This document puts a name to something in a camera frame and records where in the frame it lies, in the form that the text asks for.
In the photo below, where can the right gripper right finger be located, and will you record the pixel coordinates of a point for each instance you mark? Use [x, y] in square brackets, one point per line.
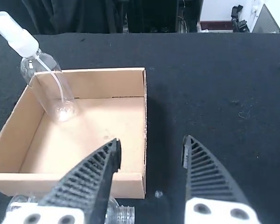
[207, 177]

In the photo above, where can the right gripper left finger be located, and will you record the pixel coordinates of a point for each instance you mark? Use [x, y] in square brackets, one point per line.
[84, 186]

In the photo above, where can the clear bottle with spray top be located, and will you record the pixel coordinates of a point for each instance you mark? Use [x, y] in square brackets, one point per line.
[49, 79]

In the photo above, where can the cardboard box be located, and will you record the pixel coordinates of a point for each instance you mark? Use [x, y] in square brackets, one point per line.
[84, 130]

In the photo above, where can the clear open plastic bottle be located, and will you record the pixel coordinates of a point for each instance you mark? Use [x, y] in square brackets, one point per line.
[121, 213]

